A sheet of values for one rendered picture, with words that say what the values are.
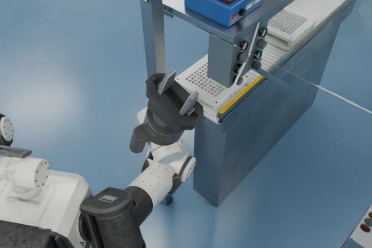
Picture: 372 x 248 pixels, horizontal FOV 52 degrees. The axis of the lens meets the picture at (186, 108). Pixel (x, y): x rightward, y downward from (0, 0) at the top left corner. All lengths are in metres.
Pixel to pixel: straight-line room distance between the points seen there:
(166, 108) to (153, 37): 0.82
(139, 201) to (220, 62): 0.64
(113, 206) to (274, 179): 1.81
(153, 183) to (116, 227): 0.17
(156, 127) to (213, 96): 0.85
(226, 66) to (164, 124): 0.67
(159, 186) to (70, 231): 0.24
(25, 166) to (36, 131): 2.08
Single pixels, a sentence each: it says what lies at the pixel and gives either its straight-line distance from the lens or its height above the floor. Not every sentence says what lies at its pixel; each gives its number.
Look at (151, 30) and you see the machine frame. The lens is 1.47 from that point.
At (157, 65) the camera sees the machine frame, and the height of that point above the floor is 1.10.
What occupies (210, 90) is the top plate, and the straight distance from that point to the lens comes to 1.61.
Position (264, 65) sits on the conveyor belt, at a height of 0.92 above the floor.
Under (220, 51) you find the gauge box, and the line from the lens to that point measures 1.35.
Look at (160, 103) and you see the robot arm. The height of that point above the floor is 1.61.
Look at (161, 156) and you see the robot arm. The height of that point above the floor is 1.43.
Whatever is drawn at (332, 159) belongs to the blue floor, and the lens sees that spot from 2.79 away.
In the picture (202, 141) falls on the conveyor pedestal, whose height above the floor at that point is 0.52.
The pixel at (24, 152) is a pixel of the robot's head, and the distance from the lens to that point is 0.91.
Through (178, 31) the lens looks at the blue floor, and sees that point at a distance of 3.69.
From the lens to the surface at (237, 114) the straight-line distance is 1.71.
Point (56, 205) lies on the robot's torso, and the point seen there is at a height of 1.32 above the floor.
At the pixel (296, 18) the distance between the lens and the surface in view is 1.03.
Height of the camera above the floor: 2.10
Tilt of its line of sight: 46 degrees down
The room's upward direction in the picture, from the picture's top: straight up
